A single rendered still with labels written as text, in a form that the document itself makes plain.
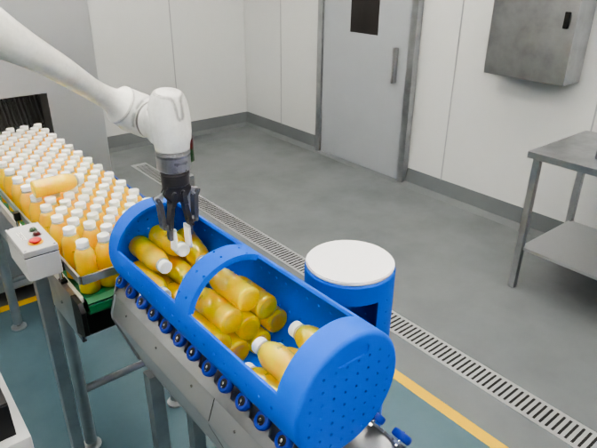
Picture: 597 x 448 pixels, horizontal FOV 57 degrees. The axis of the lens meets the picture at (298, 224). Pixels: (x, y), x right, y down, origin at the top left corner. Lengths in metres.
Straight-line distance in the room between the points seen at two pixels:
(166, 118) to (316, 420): 0.78
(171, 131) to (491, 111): 3.50
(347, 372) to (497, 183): 3.71
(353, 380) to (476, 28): 3.79
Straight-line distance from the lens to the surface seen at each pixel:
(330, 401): 1.13
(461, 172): 4.87
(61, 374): 2.16
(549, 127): 4.40
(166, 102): 1.41
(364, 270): 1.68
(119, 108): 1.52
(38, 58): 1.26
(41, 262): 1.83
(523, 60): 4.20
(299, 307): 1.43
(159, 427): 2.11
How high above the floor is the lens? 1.88
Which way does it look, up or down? 26 degrees down
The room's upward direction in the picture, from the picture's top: 1 degrees clockwise
